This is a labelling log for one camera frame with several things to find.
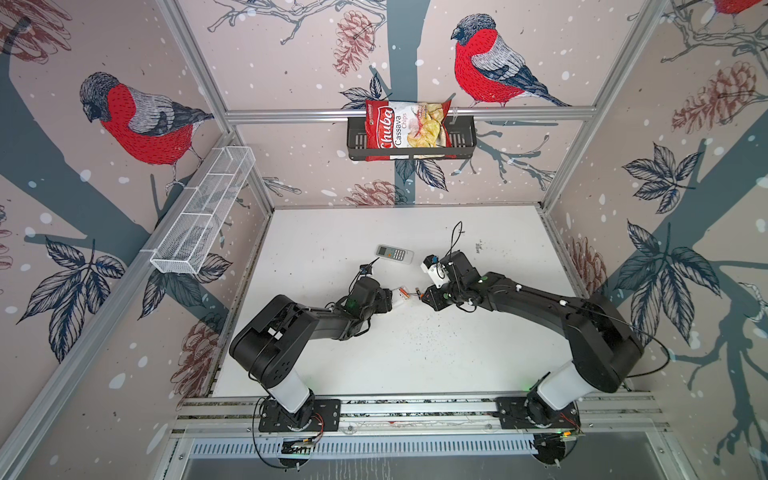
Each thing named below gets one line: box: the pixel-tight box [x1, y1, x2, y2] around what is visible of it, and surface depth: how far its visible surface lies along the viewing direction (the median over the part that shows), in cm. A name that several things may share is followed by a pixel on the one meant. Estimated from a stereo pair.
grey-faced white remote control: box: [376, 244, 415, 265], surface depth 108 cm
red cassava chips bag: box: [365, 99, 457, 161], surface depth 89 cm
